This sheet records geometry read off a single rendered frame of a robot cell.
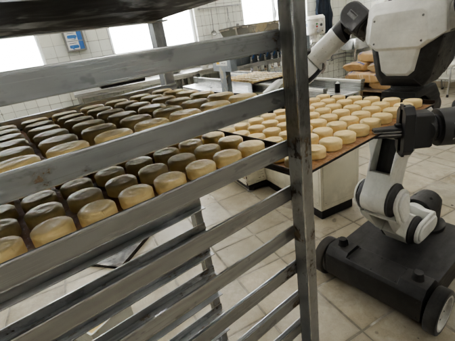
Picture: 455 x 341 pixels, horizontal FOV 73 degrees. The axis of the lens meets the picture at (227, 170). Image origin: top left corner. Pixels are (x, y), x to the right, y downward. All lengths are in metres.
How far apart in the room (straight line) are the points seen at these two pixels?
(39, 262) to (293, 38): 0.44
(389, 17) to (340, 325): 1.27
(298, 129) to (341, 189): 1.74
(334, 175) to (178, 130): 1.80
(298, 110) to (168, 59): 0.23
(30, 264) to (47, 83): 0.19
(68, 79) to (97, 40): 4.84
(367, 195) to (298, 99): 0.93
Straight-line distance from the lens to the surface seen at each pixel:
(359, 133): 0.81
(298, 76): 0.51
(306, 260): 0.66
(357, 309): 1.70
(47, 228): 0.45
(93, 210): 0.45
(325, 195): 2.16
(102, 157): 0.38
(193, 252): 0.49
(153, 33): 0.88
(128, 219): 0.42
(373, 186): 1.39
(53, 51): 5.17
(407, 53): 1.32
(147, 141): 0.40
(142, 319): 1.08
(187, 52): 0.42
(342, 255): 1.67
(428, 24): 1.28
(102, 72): 0.38
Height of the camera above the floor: 1.24
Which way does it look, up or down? 23 degrees down
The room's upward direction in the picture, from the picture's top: 9 degrees counter-clockwise
